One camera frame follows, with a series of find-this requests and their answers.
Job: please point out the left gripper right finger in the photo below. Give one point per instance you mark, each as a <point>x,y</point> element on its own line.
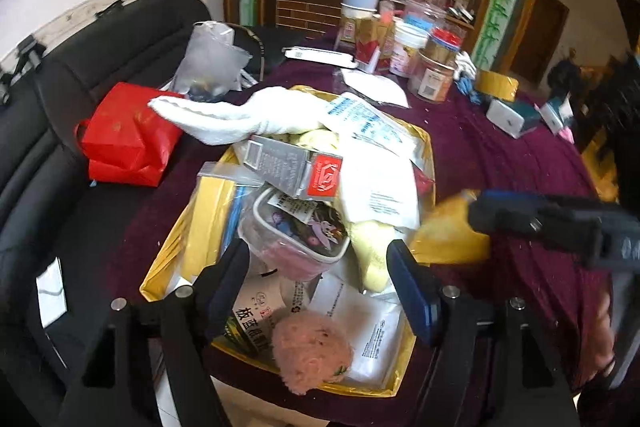
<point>490,365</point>

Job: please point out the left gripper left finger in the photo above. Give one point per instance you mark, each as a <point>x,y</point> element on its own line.
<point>116,387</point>

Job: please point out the pink fluffy scrunchie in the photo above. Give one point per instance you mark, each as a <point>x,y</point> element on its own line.
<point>309,350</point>

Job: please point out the yellow padded envelope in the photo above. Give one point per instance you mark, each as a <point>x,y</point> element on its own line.
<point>445,236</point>

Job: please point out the gold tray box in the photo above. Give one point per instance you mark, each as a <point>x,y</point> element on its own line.
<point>164,274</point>

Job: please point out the grey red small box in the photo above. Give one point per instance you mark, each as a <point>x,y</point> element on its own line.
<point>293,170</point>

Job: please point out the blue print white packet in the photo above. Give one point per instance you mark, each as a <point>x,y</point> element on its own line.
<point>348,114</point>

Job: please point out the white cloth towel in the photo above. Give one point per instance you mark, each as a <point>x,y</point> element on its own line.
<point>270,111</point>

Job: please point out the white gloves packet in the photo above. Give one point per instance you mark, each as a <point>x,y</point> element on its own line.
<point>370,325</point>

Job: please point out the green white wipes pack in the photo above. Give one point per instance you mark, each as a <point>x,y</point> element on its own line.
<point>255,312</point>

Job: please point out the coloured cloths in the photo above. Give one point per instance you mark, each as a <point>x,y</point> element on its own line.
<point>213,216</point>

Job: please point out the person right hand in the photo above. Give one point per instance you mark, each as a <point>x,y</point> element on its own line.
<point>599,354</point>

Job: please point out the pink fluffy item far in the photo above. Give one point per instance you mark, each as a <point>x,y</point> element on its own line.
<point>567,135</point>

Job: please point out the open teal tissue pack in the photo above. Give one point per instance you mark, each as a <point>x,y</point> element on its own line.
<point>557,114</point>

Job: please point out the long teal tissue pack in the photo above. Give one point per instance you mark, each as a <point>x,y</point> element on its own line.
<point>513,118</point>

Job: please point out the purple velvet tablecloth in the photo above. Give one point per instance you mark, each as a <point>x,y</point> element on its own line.
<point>469,152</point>

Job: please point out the gold tape roll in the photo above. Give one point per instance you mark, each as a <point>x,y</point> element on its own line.
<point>496,85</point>

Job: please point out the black leather sofa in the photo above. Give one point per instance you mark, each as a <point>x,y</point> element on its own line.
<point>68,246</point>

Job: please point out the white gloves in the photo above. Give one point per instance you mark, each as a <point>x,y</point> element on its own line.
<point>464,67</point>

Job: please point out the orange label clear jar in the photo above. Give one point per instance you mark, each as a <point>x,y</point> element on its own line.
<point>433,67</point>

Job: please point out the red paper bag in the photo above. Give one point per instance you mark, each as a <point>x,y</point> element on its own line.
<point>124,140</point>

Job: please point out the white face mask bag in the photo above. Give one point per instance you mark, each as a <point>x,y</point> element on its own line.
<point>376,88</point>

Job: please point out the blue label plastic jar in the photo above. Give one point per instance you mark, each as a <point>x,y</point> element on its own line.
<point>424,16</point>

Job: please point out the red gold sachet packets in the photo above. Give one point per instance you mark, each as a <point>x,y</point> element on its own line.
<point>370,40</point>

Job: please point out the white flat packet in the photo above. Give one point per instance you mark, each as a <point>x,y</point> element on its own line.
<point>320,56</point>

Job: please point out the clear plastic bag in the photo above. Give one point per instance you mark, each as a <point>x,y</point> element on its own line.
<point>212,64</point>

